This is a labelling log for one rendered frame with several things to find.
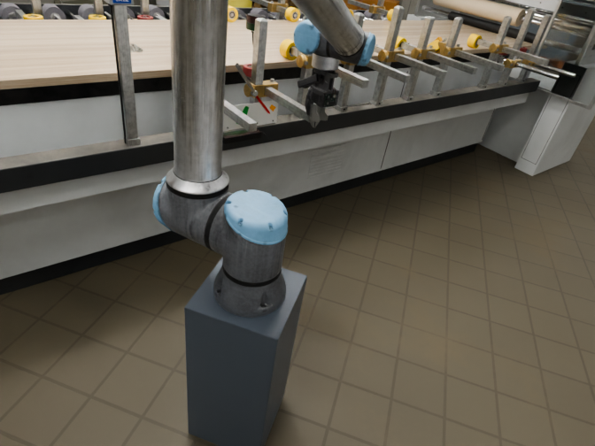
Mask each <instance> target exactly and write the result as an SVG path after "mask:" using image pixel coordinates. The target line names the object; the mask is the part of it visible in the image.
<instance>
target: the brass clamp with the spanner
mask: <svg viewBox="0 0 595 446"><path fill-rule="evenodd" d="M251 85H252V86H253V88H254V89H255V90H257V91H258V92H259V94H258V97H265V96H266V95H265V88H268V87H272V88H274V89H276V90H278V83H277V82H274V83H272V82H270V81H263V84H262V85H254V84H253V83H251ZM243 92H244V94H245V95H246V96H247V97H250V96H251V97H253V98H256V97H254V96H252V95H251V90H250V88H249V87H248V85H247V84H245V85H244V87H243Z"/></svg>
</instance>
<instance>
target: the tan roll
mask: <svg viewBox="0 0 595 446"><path fill-rule="evenodd" d="M433 4H435V5H439V6H442V7H445V8H449V9H452V10H455V11H459V12H465V13H468V14H472V15H475V16H478V17H482V18H486V19H491V20H495V21H497V22H501V23H502V21H503V19H504V17H505V16H510V17H512V21H511V23H510V25H511V26H515V27H518V26H519V25H520V24H521V23H522V22H523V21H524V18H525V16H522V14H523V13H524V11H525V10H524V9H521V8H517V7H513V6H510V5H506V4H499V3H495V2H492V1H488V0H433ZM541 23H542V20H539V19H532V21H531V23H530V24H534V25H538V26H540V25H541Z"/></svg>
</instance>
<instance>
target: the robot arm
mask: <svg viewBox="0 0 595 446"><path fill-rule="evenodd" d="M291 1H292V2H293V3H294V4H295V5H296V7H297V8H298V9H299V10H300V11H301V12H302V13H303V14H304V15H305V16H306V17H307V18H308V19H306V20H304V21H302V22H300V23H299V24H298V25H297V26H296V28H295V31H294V35H293V38H294V43H295V45H296V47H297V49H298V50H299V51H300V52H302V53H304V54H308V55H309V54H313V60H312V67H314V70H313V71H314V72H315V73H317V74H315V75H312V76H310V77H307V78H303V79H302V80H300V81H297V85H298V87H299V88H309V87H310V86H311V87H310V88H309V89H308V93H307V95H306V100H305V110H306V114H307V116H308V119H309V121H310V124H311V126H312V127H316V126H317V125H318V123H319V122H320V120H325V121H326V120H328V114H327V113H326V112H325V109H326V107H329V106H335V105H337V99H338V94H339V90H337V89H335V88H333V86H334V80H335V78H337V77H338V73H336V72H335V70H337V69H338V66H339V60H342V61H344V62H348V63H352V64H355V65H361V66H365V65H367V64H368V62H369V61H370V59H371V57H372V55H373V52H374V49H375V35H374V34H371V32H369V33H368V32H365V31H363V29H362V28H361V26H360V25H359V24H358V23H357V21H356V20H355V18H354V17H353V16H352V14H351V12H350V11H349V9H348V8H347V6H346V4H345V3H344V1H343V0H291ZM169 11H170V41H171V71H172V100H173V130H174V168H172V169H171V170H170V171H169V172H168V173H167V174H166V176H165V177H164V178H163V179H162V180H161V181H162V183H161V184H158V186H157V188H156V190H155V193H154V197H153V209H154V214H155V217H156V218H157V220H158V221H159V222H160V223H161V224H162V225H164V226H165V227H167V228H168V229H169V230H171V231H173V232H175V233H177V234H179V235H182V236H184V237H186V238H188V239H190V240H191V241H194V242H197V243H199V244H201V245H203V246H205V247H206V248H208V249H209V250H213V251H215V252H217V253H219V254H221V255H222V256H223V260H222V267H221V269H220V271H219V272H218V274H217V276H216V278H215V281H214V289H213V292H214V296H215V299H216V301H217V302H218V304H219V305H220V306H221V307H222V308H223V309H224V310H226V311H228V312H230V313H232V314H235V315H237V316H241V317H247V318H255V317H261V316H265V315H267V314H269V313H271V312H273V311H275V310H277V309H278V308H279V307H280V306H281V304H282V302H283V300H284V298H285V293H286V283H285V280H284V278H283V275H282V260H283V253H284V248H285V242H286V235H287V233H288V213H287V210H286V208H285V206H284V204H283V203H282V202H281V201H280V200H279V199H278V198H276V197H275V196H272V195H271V194H268V193H267V192H264V191H260V190H254V189H247V190H246V192H243V191H242V190H240V191H237V192H235V193H234V194H232V193H230V192H229V191H228V183H229V177H228V175H227V173H226V172H225V171H223V170H222V169H221V161H222V140H223V119H224V96H225V75H226V53H227V31H228V0H169ZM313 103H315V104H313Z"/></svg>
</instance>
